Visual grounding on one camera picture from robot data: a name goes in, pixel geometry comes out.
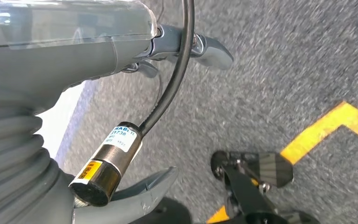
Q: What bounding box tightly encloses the metal cylinder cable connector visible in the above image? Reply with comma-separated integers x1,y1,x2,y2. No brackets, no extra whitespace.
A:
69,121,143,208

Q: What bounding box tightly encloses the thick black cable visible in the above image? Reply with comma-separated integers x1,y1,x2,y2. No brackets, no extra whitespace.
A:
138,0,196,137

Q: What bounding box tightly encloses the yellow floor tape square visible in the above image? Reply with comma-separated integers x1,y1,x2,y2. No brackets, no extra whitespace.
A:
206,100,358,224

